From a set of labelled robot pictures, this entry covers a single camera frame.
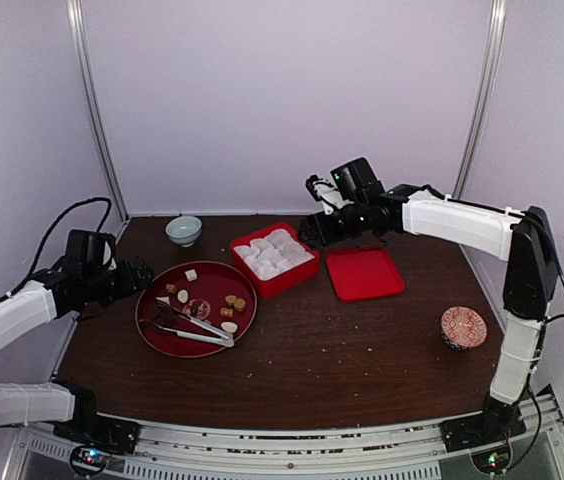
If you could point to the white oval chocolate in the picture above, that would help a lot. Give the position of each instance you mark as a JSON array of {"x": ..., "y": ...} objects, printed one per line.
[
  {"x": 229, "y": 327},
  {"x": 182, "y": 296}
]

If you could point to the round red tray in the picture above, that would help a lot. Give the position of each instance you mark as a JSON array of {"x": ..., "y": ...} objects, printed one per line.
[{"x": 206, "y": 302}]

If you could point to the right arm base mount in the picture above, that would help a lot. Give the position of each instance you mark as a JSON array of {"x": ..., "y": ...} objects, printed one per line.
[{"x": 482, "y": 435}]

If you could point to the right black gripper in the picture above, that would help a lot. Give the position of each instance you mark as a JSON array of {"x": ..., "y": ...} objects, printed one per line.
[{"x": 325, "y": 237}]

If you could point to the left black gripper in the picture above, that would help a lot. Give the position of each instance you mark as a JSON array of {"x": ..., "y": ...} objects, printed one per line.
[{"x": 129, "y": 284}]

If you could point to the red tin lid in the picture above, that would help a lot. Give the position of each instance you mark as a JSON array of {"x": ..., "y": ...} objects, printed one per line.
[{"x": 363, "y": 274}]

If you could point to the silver serving tongs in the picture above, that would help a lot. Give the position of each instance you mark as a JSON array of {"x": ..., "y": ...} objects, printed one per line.
[{"x": 173, "y": 321}]

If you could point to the white square chocolate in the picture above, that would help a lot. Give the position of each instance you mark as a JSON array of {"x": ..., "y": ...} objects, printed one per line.
[{"x": 191, "y": 275}]

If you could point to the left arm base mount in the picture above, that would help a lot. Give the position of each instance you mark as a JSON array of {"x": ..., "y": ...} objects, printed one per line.
[{"x": 96, "y": 444}]

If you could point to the red patterned small dish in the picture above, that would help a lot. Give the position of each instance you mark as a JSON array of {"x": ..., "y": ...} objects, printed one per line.
[{"x": 463, "y": 328}]

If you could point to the red square tin box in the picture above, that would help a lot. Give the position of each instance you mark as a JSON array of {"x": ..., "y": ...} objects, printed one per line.
[{"x": 274, "y": 259}]

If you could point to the pale green ceramic bowl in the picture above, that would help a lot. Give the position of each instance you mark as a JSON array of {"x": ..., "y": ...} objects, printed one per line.
[{"x": 184, "y": 230}]

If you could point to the aluminium front rail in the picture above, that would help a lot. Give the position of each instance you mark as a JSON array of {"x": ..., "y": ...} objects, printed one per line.
[{"x": 415, "y": 450}]

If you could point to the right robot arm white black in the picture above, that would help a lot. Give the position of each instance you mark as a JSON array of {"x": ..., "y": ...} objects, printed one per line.
[{"x": 354, "y": 202}]

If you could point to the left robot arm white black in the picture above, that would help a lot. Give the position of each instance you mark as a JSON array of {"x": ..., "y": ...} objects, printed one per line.
[{"x": 87, "y": 273}]

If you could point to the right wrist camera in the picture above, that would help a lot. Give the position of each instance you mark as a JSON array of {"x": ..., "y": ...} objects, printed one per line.
[{"x": 326, "y": 193}]

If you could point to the white oval chocolate lower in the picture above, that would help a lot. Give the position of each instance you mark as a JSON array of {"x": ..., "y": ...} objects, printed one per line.
[{"x": 229, "y": 327}]

